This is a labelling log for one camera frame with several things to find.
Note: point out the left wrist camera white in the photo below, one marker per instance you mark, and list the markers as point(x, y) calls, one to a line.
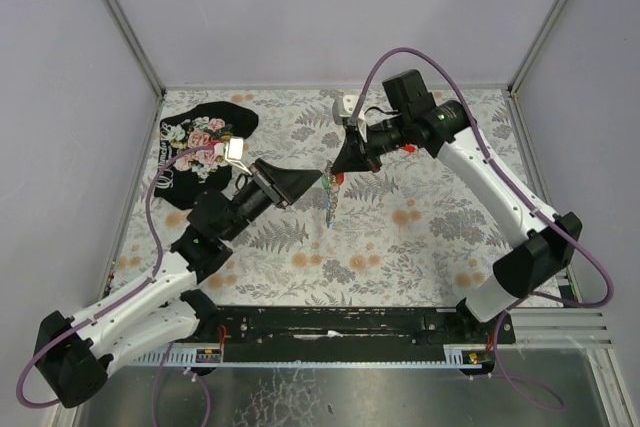
point(230, 153)

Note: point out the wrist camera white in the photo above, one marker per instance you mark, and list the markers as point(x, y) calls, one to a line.
point(342, 111)
point(230, 153)

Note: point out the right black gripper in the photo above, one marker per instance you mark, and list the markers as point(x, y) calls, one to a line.
point(364, 145)

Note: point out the white cable duct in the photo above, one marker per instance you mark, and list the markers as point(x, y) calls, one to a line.
point(328, 353)

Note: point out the black floral cloth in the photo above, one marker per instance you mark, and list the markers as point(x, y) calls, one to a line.
point(195, 140)

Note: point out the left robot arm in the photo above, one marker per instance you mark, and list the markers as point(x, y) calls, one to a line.
point(77, 354)

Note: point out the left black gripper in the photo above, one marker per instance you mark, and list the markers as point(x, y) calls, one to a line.
point(270, 189)

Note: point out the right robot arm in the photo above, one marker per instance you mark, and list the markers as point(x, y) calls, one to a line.
point(538, 236)

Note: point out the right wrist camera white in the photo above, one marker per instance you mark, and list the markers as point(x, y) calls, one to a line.
point(342, 111)

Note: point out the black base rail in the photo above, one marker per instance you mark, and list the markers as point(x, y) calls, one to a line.
point(236, 325)

